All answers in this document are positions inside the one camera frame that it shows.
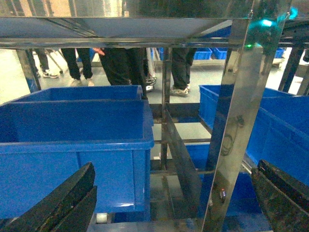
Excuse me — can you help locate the blue bin on cart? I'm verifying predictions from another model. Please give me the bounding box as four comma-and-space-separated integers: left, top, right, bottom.
0, 100, 154, 222

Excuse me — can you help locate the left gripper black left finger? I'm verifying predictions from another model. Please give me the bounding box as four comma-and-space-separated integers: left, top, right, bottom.
0, 162, 98, 232

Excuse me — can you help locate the blue bin rear left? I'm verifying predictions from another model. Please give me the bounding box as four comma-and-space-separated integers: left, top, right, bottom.
9, 85, 143, 103

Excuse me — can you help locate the blue bin right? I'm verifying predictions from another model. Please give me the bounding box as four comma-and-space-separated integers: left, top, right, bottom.
199, 85, 309, 186

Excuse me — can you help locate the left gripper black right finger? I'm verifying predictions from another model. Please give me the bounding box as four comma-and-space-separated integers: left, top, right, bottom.
251, 159, 309, 232

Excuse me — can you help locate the steel shelf cart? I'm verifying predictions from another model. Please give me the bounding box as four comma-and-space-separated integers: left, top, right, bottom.
0, 0, 309, 232

